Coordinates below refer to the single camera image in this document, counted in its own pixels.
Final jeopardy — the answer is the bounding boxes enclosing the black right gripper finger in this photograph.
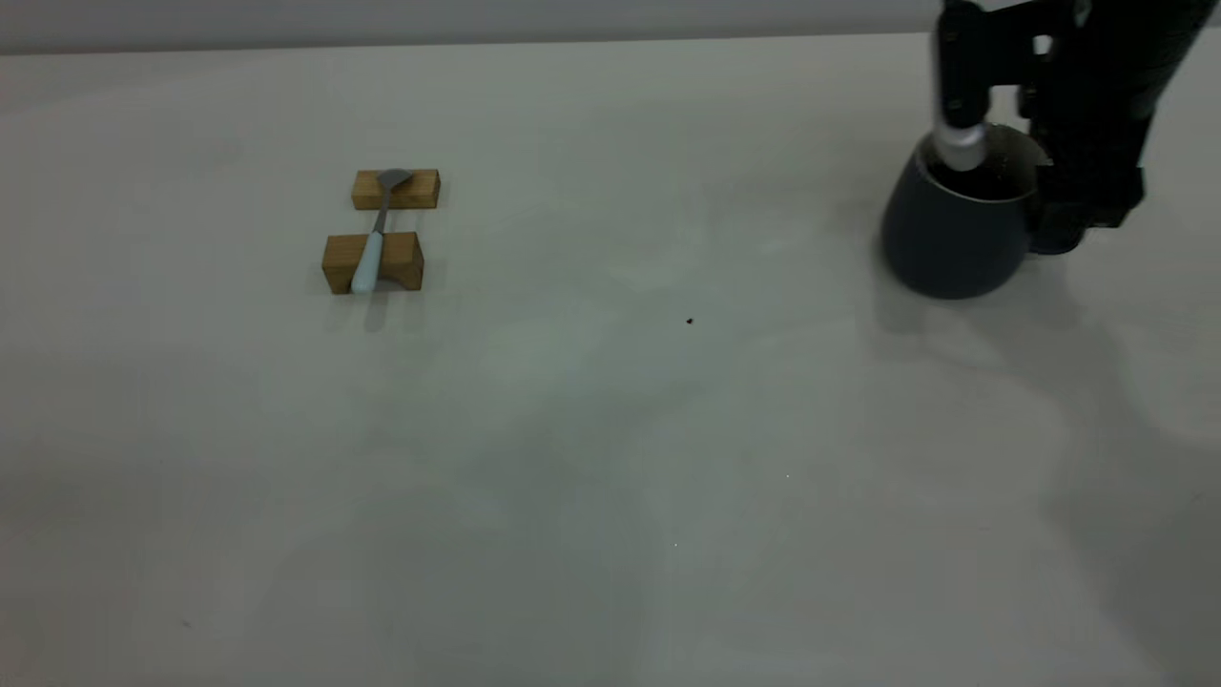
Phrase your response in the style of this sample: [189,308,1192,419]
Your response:
[1087,164,1146,232]
[1028,164,1090,256]

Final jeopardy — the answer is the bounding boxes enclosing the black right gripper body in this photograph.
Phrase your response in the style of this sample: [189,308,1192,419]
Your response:
[1019,0,1221,171]

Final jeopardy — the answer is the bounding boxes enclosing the dark grey ceramic cup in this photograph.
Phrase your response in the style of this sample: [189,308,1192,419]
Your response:
[880,124,1043,302]

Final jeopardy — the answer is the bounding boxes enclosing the spoon with light blue handle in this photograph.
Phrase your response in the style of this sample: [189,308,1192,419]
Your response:
[351,169,416,295]

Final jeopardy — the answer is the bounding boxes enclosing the arched wooden block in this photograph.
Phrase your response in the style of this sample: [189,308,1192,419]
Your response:
[321,232,425,296]

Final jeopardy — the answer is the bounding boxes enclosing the rectangular wooden block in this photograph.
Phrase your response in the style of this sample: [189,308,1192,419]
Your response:
[351,169,442,212]

